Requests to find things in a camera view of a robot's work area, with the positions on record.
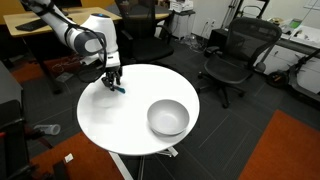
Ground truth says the clear plastic bottle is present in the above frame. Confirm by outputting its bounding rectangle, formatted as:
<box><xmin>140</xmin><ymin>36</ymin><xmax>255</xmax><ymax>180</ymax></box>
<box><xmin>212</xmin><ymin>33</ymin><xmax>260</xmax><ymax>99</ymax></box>
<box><xmin>33</xmin><ymin>123</ymin><xmax>62</xmax><ymax>136</ymax></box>

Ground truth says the black mesh office chair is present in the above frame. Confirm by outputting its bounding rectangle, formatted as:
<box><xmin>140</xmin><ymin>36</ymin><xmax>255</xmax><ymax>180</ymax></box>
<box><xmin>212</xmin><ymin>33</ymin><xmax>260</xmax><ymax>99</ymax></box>
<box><xmin>198</xmin><ymin>17</ymin><xmax>284</xmax><ymax>109</ymax></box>

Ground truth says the black keyboard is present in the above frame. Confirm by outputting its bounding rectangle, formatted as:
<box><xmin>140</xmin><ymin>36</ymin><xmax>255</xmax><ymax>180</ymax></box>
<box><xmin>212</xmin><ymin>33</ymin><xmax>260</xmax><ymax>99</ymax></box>
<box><xmin>14</xmin><ymin>17</ymin><xmax>52</xmax><ymax>33</ymax></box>

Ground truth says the small white paper tag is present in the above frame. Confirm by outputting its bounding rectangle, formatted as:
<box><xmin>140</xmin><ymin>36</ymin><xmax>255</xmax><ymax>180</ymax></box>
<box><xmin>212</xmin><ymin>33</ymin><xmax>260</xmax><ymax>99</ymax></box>
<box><xmin>63</xmin><ymin>153</ymin><xmax>75</xmax><ymax>164</ymax></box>

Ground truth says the black kick scooter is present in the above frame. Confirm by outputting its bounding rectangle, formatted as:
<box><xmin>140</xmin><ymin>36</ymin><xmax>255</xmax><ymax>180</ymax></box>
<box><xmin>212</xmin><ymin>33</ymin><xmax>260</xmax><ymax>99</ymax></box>
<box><xmin>264</xmin><ymin>49</ymin><xmax>320</xmax><ymax>108</ymax></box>

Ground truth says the white wall outlet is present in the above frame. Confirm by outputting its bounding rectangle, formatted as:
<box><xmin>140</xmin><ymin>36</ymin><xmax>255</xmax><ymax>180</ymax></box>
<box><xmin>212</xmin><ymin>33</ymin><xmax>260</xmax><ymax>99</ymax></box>
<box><xmin>204</xmin><ymin>18</ymin><xmax>218</xmax><ymax>28</ymax></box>

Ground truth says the white desk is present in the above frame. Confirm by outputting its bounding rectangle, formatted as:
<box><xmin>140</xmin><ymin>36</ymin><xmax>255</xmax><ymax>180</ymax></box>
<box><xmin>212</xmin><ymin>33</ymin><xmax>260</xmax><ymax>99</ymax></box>
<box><xmin>258</xmin><ymin>18</ymin><xmax>320</xmax><ymax>95</ymax></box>

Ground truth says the white table base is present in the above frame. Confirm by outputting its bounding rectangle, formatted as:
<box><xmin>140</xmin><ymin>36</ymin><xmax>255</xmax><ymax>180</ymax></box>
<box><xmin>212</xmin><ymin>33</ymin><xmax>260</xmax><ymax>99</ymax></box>
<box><xmin>108</xmin><ymin>145</ymin><xmax>180</xmax><ymax>180</ymax></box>

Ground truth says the black robot table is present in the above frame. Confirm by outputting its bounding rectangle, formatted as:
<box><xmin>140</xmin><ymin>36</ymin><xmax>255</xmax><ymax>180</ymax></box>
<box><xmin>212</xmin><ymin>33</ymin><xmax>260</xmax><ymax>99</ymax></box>
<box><xmin>0</xmin><ymin>61</ymin><xmax>38</xmax><ymax>180</ymax></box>

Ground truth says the white cabinet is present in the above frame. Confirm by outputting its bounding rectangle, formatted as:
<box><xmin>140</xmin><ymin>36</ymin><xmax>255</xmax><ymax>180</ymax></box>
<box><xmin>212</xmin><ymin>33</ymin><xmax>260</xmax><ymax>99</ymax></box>
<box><xmin>169</xmin><ymin>0</ymin><xmax>197</xmax><ymax>40</ymax></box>

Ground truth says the wooden desk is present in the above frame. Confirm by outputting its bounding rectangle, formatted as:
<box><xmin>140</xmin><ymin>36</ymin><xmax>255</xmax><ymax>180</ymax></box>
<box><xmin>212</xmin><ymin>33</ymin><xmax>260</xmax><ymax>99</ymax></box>
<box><xmin>3</xmin><ymin>6</ymin><xmax>172</xmax><ymax>94</ymax></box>

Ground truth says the teal marker pen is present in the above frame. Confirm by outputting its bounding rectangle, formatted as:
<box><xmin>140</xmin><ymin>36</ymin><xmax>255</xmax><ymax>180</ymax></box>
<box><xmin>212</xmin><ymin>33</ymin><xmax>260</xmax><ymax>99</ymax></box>
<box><xmin>112</xmin><ymin>85</ymin><xmax>127</xmax><ymax>95</ymax></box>

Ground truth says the white round bowl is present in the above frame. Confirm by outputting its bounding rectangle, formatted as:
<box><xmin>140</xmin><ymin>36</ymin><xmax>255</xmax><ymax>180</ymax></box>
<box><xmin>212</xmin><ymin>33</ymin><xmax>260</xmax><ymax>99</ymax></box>
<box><xmin>146</xmin><ymin>98</ymin><xmax>191</xmax><ymax>137</ymax></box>

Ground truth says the black tripod stand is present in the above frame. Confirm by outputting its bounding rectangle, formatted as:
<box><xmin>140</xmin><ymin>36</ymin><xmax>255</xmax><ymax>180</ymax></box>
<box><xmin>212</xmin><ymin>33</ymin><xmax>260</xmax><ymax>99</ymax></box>
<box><xmin>220</xmin><ymin>0</ymin><xmax>272</xmax><ymax>22</ymax></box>

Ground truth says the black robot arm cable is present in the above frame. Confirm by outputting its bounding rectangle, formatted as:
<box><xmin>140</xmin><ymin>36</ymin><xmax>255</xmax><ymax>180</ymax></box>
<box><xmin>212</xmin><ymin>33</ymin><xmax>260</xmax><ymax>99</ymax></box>
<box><xmin>19</xmin><ymin>0</ymin><xmax>110</xmax><ymax>84</ymax></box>

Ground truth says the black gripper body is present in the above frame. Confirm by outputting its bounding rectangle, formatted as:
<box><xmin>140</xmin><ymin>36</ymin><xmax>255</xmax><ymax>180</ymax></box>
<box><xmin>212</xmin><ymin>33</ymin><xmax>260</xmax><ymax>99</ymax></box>
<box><xmin>100</xmin><ymin>65</ymin><xmax>123</xmax><ymax>83</ymax></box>

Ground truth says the black box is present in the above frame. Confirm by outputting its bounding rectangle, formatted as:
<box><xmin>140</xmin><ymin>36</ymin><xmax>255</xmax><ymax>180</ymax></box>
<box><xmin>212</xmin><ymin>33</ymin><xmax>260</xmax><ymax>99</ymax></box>
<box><xmin>207</xmin><ymin>28</ymin><xmax>232</xmax><ymax>57</ymax></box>

